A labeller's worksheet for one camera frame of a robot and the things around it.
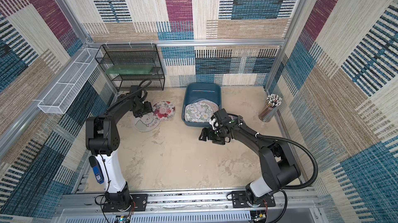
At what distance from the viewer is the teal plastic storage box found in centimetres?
101

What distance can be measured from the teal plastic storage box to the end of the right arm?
174mm

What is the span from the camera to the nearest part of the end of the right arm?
2.17 feet
